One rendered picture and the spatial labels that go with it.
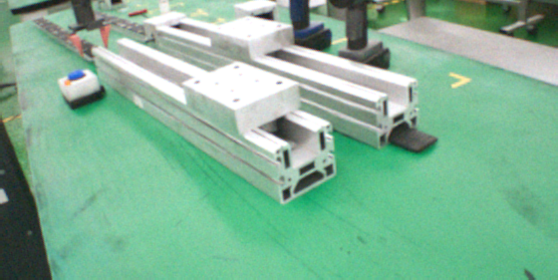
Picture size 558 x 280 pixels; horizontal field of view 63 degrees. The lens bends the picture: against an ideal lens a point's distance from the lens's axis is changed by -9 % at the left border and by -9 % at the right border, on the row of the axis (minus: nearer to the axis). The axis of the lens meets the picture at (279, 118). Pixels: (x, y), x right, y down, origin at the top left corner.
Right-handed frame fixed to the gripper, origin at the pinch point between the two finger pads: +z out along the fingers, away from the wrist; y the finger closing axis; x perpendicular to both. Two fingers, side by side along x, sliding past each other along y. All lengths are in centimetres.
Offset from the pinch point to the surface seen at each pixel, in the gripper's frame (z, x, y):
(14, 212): 35, -8, -39
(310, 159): -1, -99, -1
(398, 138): 3, -100, 16
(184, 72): -5, -60, 1
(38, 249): 50, -9, -38
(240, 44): -8, -64, 13
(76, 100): 1.2, -34.7, -15.9
